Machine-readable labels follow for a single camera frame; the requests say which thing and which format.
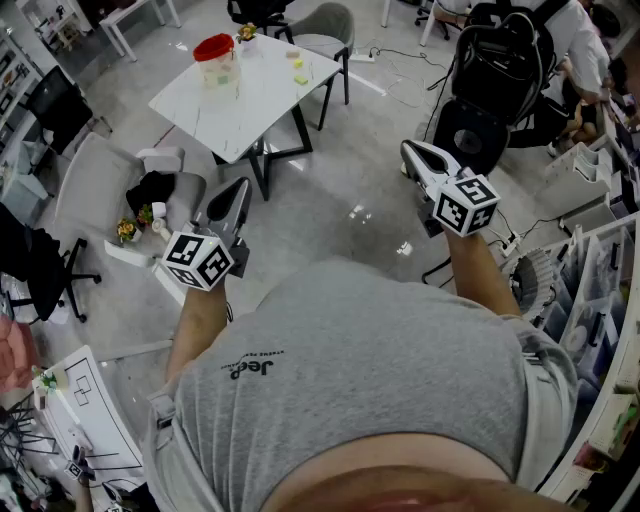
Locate white ribbed fan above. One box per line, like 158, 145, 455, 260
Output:
501, 247, 558, 318

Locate person's torso in grey shirt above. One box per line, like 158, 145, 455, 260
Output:
142, 257, 581, 512

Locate large black gaming chair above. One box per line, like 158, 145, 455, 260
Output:
431, 10, 558, 178

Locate person's right forearm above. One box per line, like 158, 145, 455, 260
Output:
442, 228, 524, 319

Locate grey dining chair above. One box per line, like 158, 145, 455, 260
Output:
274, 2, 357, 132

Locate white desk with line drawing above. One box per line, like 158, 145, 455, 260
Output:
30, 343, 148, 484

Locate black mesh chair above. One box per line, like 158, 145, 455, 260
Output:
24, 64, 114, 158

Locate white storage shelf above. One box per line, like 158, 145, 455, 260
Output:
0, 22, 47, 151

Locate small pot with yellow flowers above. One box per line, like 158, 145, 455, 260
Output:
115, 216, 144, 246

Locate grey shoulder strap with buckle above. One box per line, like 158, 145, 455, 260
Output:
146, 389, 178, 433

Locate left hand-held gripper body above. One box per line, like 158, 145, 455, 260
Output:
159, 219, 251, 293

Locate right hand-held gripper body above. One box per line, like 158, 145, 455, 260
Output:
417, 167, 502, 239

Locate white shelf unit with bins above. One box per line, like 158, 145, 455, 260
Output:
534, 211, 640, 507

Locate white square table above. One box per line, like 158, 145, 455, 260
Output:
211, 102, 315, 202

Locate red-rimmed clear storage bucket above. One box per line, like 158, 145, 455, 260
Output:
192, 32, 243, 92

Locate person's left forearm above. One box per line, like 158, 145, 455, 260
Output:
164, 283, 229, 382

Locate small green plant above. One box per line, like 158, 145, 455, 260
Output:
31, 366, 59, 397

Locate white pot with orange flowers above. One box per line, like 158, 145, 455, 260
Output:
235, 21, 260, 57

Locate black bag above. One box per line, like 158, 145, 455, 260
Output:
124, 170, 178, 217

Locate white file organisers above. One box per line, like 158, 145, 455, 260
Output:
543, 141, 614, 234

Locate black office chair star base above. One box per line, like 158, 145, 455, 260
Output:
0, 202, 104, 326

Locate light grey armchair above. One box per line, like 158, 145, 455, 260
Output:
53, 131, 208, 269

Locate black high-back office chair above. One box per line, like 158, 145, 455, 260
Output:
226, 0, 298, 38

